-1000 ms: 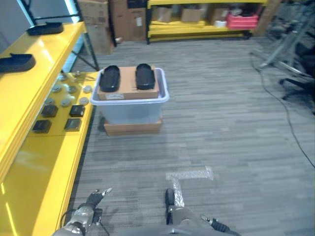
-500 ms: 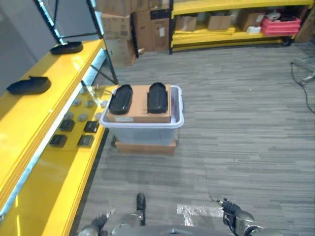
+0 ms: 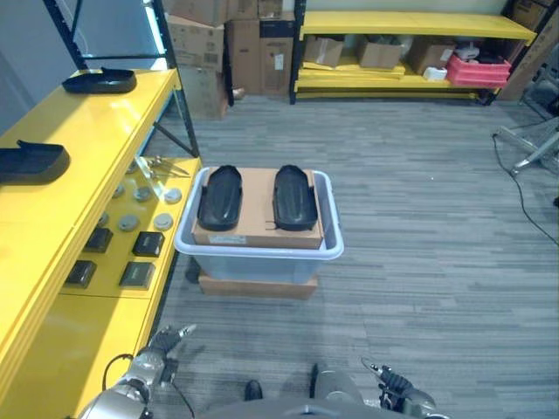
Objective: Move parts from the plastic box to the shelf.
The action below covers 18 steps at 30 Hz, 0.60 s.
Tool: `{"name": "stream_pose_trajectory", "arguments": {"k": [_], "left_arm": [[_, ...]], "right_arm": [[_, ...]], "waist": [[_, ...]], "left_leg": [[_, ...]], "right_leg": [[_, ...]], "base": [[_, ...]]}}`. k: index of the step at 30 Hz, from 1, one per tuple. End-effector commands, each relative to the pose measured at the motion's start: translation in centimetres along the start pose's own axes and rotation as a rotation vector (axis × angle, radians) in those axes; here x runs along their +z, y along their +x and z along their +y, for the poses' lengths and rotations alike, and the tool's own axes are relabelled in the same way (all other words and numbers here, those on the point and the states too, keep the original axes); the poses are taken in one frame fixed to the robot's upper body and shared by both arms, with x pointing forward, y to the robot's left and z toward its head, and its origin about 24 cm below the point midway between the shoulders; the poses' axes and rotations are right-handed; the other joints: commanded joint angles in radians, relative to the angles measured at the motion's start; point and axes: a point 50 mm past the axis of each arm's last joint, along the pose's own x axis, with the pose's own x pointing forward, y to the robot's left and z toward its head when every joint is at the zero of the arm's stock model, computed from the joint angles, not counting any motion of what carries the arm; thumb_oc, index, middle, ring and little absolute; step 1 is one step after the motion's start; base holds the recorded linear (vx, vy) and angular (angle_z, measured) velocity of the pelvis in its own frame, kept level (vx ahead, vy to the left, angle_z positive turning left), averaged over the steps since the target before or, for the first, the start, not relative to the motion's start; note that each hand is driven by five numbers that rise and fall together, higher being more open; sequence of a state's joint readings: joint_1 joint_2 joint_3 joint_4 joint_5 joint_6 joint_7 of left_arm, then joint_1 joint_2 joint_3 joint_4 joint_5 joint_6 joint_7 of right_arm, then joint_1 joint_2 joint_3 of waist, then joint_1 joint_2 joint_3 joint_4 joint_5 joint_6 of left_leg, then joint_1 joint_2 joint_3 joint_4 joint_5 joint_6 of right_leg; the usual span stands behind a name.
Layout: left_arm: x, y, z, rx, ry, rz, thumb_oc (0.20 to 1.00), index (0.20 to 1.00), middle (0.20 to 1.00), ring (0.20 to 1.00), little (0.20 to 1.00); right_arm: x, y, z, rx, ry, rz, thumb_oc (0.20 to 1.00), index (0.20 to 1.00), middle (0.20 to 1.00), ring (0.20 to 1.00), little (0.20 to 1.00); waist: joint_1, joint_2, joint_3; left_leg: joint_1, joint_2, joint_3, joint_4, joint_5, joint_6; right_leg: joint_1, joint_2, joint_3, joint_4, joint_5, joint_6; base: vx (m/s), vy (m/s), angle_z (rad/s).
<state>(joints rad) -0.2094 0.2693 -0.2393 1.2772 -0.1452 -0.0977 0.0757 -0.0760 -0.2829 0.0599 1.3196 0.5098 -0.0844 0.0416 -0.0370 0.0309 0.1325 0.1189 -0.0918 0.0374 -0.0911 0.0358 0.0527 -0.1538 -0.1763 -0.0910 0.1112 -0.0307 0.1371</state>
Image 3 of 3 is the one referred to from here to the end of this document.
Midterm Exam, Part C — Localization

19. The black sole-shaped part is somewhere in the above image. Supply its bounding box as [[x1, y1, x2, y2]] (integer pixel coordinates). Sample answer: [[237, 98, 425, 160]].
[[272, 163, 320, 233], [197, 164, 245, 233], [0, 139, 72, 185], [61, 66, 138, 95]]

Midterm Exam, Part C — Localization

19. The robot left five-finger hand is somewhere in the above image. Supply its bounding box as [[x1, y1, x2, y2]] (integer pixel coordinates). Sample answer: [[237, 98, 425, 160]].
[[148, 323, 198, 355]]

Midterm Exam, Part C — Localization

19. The translucent grey plastic box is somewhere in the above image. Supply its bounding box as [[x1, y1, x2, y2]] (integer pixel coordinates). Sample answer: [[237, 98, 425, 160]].
[[173, 166, 346, 285]]

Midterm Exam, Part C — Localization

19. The yellow storage shelf unit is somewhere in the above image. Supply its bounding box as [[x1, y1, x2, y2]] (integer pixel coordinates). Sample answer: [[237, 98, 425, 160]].
[[0, 67, 204, 419]]

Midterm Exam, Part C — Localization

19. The black steel shelf frame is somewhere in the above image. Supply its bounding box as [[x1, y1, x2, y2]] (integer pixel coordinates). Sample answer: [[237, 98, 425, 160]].
[[42, 0, 202, 159]]

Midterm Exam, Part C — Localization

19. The open brown cardboard box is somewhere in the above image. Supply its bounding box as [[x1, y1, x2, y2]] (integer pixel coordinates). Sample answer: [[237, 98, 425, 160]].
[[355, 35, 405, 70], [303, 35, 346, 65], [408, 38, 458, 76]]

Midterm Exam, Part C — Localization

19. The robot right five-finger hand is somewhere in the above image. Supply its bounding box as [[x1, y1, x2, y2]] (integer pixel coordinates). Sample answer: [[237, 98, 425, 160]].
[[361, 357, 415, 409]]

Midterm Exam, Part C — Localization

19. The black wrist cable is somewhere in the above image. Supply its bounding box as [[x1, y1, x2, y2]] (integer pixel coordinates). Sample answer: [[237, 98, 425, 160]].
[[101, 353, 135, 391]]

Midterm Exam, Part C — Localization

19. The long yellow shelf rack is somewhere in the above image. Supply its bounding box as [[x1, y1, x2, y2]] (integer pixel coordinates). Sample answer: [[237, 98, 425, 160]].
[[289, 0, 538, 106]]

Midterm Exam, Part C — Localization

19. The leaning brown cardboard sheet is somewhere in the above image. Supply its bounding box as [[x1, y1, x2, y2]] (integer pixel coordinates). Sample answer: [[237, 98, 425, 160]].
[[496, 8, 559, 102]]

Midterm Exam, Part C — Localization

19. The red plastic crate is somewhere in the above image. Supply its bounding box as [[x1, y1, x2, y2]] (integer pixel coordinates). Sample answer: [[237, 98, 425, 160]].
[[445, 52, 513, 88]]

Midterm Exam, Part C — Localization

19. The clear plastic wrapped tool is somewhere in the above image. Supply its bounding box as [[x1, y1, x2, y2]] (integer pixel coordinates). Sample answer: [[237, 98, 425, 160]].
[[134, 154, 191, 203]]

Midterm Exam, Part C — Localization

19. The small black square box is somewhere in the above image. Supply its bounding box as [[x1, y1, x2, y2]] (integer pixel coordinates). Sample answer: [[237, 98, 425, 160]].
[[82, 227, 114, 254], [131, 230, 166, 258], [118, 260, 157, 289], [64, 259, 99, 290]]

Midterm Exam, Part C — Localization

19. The stacked cardboard carton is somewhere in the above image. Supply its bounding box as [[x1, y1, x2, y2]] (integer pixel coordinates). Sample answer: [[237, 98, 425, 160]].
[[164, 0, 259, 28]]

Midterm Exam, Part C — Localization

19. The white small box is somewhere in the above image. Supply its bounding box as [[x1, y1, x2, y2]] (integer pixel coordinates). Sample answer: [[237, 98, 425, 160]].
[[422, 65, 449, 83]]

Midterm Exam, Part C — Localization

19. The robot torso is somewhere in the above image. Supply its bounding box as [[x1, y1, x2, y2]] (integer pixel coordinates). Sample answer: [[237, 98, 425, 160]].
[[201, 400, 376, 419]]

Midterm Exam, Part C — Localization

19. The robot silver leg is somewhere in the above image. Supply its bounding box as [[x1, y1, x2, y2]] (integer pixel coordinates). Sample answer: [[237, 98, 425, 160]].
[[310, 363, 364, 405]]

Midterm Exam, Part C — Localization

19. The brown cardboard base box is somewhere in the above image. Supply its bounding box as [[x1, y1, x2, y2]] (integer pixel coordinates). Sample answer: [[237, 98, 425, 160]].
[[197, 269, 320, 301]]

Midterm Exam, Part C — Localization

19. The flat brown cardboard box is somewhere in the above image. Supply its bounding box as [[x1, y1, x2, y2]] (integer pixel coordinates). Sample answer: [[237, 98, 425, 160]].
[[191, 167, 326, 251]]

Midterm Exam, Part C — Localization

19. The tall brown cardboard carton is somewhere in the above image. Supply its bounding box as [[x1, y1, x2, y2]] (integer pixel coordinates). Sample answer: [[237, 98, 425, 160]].
[[224, 10, 296, 96]]

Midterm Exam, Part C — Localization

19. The grey metal stand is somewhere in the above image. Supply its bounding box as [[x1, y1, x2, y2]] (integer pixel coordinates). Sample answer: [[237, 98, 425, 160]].
[[500, 65, 559, 176]]

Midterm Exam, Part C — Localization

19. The black floor cable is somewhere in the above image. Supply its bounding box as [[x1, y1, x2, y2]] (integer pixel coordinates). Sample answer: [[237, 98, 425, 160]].
[[492, 130, 559, 246]]

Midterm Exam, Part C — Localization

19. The large printed cardboard carton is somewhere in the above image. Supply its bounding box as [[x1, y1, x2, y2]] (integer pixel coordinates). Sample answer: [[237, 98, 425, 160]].
[[164, 13, 230, 121]]

